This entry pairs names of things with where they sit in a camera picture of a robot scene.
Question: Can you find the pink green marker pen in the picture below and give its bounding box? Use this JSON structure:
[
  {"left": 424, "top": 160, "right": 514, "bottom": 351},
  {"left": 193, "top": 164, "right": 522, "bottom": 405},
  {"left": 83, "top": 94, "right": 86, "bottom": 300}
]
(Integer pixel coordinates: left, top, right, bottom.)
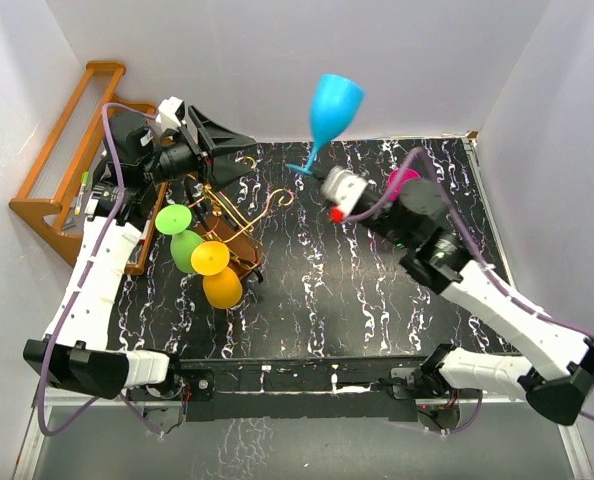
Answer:
[{"left": 73, "top": 171, "right": 89, "bottom": 216}]

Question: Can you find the orange wine glass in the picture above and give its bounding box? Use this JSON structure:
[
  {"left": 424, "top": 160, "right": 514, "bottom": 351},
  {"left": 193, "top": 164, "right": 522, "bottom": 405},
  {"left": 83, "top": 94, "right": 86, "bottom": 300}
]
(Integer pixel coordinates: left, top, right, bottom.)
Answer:
[{"left": 191, "top": 241, "right": 243, "bottom": 310}]

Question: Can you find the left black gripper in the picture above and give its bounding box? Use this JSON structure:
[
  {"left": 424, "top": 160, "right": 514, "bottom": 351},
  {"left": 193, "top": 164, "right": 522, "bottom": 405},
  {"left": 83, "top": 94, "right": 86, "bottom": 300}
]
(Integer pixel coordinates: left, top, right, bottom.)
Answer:
[{"left": 140, "top": 108, "right": 256, "bottom": 191}]

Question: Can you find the pink wine glass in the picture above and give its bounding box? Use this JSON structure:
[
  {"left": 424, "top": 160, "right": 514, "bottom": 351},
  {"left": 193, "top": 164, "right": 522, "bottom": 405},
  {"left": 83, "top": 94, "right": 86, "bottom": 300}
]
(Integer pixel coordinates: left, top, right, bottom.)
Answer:
[{"left": 386, "top": 169, "right": 421, "bottom": 202}]

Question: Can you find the gold wire wine glass rack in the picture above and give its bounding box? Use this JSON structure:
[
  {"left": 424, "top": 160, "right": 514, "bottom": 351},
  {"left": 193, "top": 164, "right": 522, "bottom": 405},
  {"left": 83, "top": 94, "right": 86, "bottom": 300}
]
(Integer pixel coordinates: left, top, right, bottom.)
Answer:
[{"left": 183, "top": 173, "right": 295, "bottom": 283}]

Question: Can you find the orange wooden shelf rack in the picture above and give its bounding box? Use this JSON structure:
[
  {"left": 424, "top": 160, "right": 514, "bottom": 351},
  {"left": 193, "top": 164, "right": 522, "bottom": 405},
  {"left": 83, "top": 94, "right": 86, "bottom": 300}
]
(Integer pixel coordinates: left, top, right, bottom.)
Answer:
[{"left": 9, "top": 60, "right": 155, "bottom": 266}]

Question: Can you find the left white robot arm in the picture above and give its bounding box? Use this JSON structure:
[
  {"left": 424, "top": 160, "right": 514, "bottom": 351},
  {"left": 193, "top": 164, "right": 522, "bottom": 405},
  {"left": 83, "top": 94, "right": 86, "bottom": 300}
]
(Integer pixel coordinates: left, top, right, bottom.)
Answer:
[{"left": 23, "top": 97, "right": 256, "bottom": 399}]

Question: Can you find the blue wine glass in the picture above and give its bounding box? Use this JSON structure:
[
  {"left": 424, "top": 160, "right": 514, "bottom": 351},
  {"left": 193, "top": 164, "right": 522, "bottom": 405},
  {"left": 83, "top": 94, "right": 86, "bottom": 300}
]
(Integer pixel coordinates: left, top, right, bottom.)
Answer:
[{"left": 287, "top": 74, "right": 365, "bottom": 176}]

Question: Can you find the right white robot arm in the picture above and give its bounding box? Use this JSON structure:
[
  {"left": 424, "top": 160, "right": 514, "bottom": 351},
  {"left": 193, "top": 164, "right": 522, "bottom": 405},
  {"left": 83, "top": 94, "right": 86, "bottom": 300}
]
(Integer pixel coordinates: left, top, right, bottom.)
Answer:
[{"left": 314, "top": 167, "right": 594, "bottom": 426}]

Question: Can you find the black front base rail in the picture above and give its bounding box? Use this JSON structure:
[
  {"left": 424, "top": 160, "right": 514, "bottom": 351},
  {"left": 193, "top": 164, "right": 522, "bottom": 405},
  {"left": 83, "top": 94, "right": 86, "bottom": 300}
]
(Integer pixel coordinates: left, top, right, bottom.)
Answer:
[{"left": 126, "top": 352, "right": 483, "bottom": 424}]

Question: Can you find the green wine glass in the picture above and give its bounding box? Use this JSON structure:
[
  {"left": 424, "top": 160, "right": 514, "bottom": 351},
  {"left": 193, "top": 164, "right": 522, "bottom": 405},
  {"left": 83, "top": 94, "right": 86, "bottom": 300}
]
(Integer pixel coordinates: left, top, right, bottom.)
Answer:
[{"left": 155, "top": 204, "right": 204, "bottom": 274}]

